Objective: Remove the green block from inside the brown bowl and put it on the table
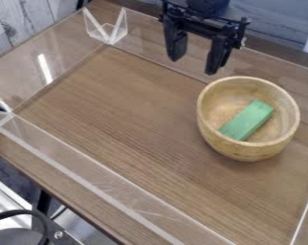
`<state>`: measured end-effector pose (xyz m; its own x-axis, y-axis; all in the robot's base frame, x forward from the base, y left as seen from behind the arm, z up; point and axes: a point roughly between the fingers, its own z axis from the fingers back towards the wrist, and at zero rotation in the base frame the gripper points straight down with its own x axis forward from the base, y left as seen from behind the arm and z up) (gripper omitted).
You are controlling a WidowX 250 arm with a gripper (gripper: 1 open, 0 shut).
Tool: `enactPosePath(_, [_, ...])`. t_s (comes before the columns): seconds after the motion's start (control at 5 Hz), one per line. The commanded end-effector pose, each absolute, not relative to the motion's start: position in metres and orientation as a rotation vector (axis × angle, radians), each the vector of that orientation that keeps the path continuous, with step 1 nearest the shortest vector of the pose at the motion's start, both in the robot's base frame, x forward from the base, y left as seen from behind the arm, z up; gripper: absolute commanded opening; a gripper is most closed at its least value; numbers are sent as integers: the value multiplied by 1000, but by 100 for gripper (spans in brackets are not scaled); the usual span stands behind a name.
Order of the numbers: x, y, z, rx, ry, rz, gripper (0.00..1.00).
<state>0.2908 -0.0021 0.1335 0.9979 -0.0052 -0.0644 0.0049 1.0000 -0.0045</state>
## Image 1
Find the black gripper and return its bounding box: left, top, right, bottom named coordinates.
left=159, top=0, right=250, bottom=76

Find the green rectangular block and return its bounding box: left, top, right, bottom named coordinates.
left=218, top=100, right=274, bottom=141

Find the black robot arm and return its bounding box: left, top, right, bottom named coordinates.
left=158, top=0, right=250, bottom=76

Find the light wooden bowl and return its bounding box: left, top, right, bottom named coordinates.
left=196, top=76, right=299, bottom=162

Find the black table leg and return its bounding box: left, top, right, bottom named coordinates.
left=36, top=190, right=51, bottom=214

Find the clear acrylic corner bracket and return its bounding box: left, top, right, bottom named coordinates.
left=82, top=8, right=127, bottom=45

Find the clear acrylic tray wall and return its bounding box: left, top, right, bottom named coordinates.
left=0, top=98, right=231, bottom=245

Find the grey metal bracket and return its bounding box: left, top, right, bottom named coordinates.
left=31, top=216, right=83, bottom=245

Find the black cable loop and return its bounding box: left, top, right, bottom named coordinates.
left=0, top=209, right=50, bottom=245

